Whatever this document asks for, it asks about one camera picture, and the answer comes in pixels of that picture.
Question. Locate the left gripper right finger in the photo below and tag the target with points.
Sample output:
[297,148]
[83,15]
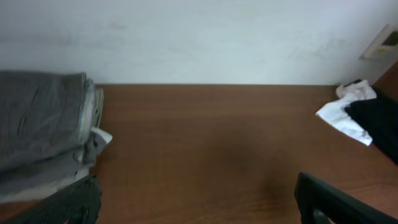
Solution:
[319,202]

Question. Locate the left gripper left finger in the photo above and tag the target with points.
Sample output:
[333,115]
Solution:
[79,203]

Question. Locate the grey shorts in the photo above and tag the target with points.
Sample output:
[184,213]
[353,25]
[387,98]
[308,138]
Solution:
[43,115]

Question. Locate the folded khaki shorts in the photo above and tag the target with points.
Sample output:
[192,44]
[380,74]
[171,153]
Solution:
[46,177]

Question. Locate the white cloth garment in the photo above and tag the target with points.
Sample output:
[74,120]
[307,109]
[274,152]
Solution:
[334,113]

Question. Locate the black garment with white stripes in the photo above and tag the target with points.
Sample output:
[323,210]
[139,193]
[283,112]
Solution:
[378,117]

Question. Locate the beige wall box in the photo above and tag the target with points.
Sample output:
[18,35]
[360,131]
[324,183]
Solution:
[383,46]

